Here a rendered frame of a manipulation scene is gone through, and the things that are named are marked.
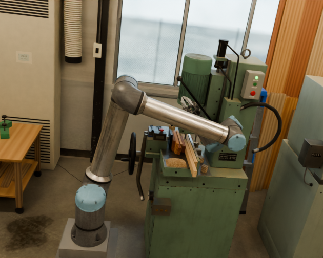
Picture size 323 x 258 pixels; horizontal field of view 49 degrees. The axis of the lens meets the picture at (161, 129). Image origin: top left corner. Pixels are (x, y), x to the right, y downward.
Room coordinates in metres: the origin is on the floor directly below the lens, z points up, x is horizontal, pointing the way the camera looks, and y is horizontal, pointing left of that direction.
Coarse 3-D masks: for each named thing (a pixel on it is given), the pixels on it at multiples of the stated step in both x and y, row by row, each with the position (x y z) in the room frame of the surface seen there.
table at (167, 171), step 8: (168, 128) 2.41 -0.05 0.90; (176, 128) 2.43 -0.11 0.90; (160, 152) 2.04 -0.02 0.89; (168, 152) 2.03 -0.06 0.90; (160, 160) 2.00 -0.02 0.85; (184, 160) 1.95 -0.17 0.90; (168, 168) 1.84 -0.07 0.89; (176, 168) 1.85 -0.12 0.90; (184, 168) 1.86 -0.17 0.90; (176, 176) 1.85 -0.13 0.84; (184, 176) 1.86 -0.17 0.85
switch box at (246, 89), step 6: (246, 72) 2.09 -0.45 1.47; (252, 72) 2.06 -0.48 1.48; (258, 72) 2.08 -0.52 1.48; (246, 78) 2.06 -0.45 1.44; (252, 78) 2.05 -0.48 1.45; (258, 78) 2.05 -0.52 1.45; (246, 84) 2.05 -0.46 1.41; (252, 84) 2.05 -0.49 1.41; (258, 84) 2.05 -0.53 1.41; (246, 90) 2.04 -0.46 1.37; (252, 90) 2.05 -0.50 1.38; (258, 90) 2.05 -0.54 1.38; (246, 96) 2.04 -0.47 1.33; (258, 96) 2.06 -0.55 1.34
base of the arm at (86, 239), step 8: (104, 224) 1.51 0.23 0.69; (72, 232) 1.45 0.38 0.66; (80, 232) 1.43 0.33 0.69; (88, 232) 1.42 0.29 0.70; (96, 232) 1.44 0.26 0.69; (104, 232) 1.48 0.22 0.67; (72, 240) 1.44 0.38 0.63; (80, 240) 1.41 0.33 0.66; (88, 240) 1.41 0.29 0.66; (96, 240) 1.44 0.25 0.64; (104, 240) 1.47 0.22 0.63
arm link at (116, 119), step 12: (108, 108) 1.65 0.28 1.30; (120, 108) 1.62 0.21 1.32; (108, 120) 1.63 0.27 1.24; (120, 120) 1.62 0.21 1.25; (108, 132) 1.62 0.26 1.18; (120, 132) 1.64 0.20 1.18; (108, 144) 1.62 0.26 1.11; (96, 156) 1.63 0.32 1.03; (108, 156) 1.62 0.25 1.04; (96, 168) 1.62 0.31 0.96; (108, 168) 1.63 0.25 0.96; (84, 180) 1.63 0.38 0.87; (96, 180) 1.60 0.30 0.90; (108, 180) 1.63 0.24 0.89
